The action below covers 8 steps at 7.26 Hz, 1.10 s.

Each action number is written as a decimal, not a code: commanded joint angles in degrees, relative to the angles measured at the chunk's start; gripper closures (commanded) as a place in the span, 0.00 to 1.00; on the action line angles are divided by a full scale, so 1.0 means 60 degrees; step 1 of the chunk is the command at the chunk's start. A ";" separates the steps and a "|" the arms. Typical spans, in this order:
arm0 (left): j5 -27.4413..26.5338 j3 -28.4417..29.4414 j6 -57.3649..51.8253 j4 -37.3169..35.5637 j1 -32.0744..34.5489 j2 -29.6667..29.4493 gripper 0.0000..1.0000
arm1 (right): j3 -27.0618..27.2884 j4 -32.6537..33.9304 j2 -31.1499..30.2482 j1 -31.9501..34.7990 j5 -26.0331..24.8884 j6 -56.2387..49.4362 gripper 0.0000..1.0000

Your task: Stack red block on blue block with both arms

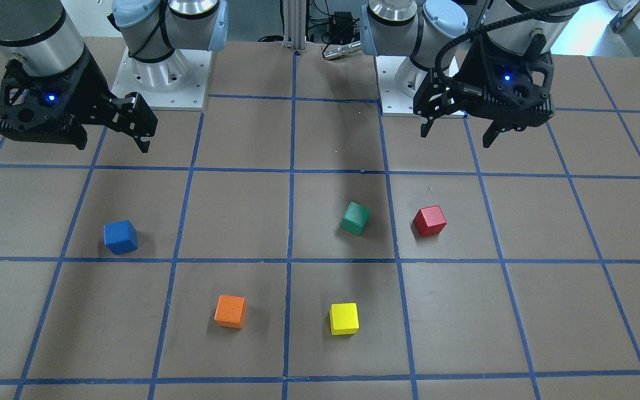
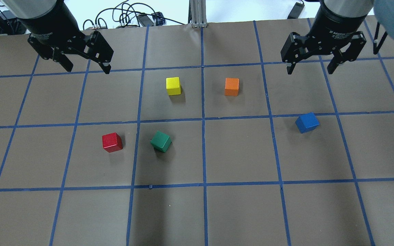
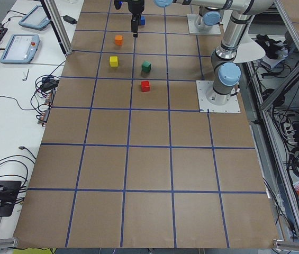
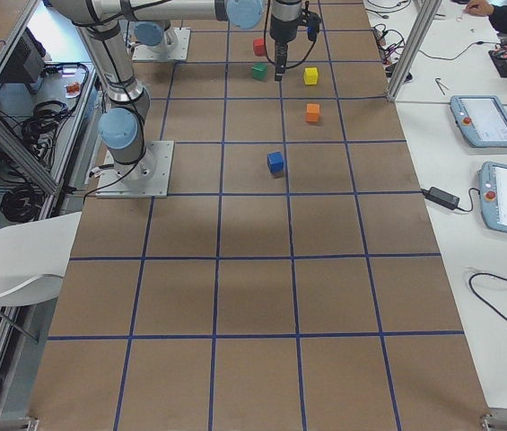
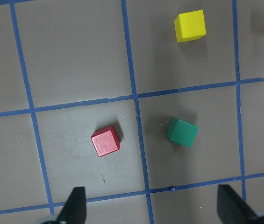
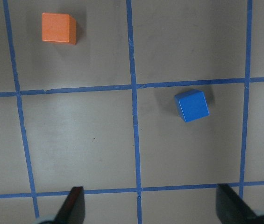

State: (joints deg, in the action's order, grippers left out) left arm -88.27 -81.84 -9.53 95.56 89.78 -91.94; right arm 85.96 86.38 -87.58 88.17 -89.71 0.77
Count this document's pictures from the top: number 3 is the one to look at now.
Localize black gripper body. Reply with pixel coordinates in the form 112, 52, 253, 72
114, 0, 144, 13

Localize red wooden block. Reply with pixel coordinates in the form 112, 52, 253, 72
141, 80, 150, 93

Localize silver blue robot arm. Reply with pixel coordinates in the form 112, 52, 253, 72
194, 6, 221, 30
154, 1, 273, 105

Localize blue wooden block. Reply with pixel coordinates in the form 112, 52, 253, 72
139, 15, 146, 26

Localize orange wooden block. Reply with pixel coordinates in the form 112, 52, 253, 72
114, 34, 123, 46

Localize yellow wooden block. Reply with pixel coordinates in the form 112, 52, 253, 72
109, 56, 119, 67

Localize green wooden block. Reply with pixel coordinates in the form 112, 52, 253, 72
141, 60, 152, 73

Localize black power adapter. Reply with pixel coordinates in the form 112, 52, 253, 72
63, 15, 77, 24

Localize far blue teach pendant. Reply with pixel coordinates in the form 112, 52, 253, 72
19, 5, 50, 31

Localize blue teach pendant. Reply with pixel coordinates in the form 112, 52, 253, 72
19, 5, 50, 31
0, 34, 40, 64

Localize near blue teach pendant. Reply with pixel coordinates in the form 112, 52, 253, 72
0, 34, 40, 64

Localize brown paper table cover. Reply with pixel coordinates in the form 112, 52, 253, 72
14, 1, 278, 248

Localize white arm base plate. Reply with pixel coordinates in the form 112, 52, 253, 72
187, 14, 221, 36
196, 80, 241, 113

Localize aluminium frame post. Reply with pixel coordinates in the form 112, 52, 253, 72
40, 0, 72, 56

